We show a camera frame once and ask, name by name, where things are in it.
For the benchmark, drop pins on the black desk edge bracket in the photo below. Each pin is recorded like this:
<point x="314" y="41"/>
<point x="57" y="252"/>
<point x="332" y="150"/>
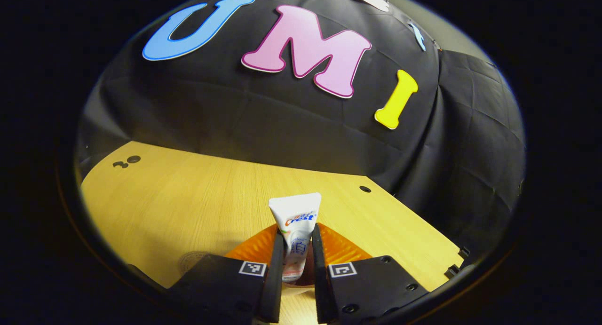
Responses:
<point x="452" y="271"/>
<point x="464" y="252"/>

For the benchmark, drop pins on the round wooden coaster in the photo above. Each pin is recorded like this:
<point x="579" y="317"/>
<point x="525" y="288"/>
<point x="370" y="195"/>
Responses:
<point x="193" y="263"/>

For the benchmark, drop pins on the wooden desktop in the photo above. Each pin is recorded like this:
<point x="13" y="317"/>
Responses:
<point x="188" y="198"/>

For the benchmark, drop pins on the black backdrop cloth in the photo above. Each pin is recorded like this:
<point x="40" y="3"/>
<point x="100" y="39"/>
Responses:
<point x="235" y="113"/>

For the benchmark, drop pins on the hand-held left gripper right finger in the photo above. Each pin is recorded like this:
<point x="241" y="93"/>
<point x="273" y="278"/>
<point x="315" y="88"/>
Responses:
<point x="371" y="285"/>

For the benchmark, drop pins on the white toothpaste tube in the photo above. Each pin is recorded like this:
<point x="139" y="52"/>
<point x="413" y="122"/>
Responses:
<point x="295" y="212"/>

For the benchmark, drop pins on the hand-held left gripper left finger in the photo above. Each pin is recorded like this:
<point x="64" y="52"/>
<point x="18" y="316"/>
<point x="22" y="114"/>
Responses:
<point x="221" y="287"/>

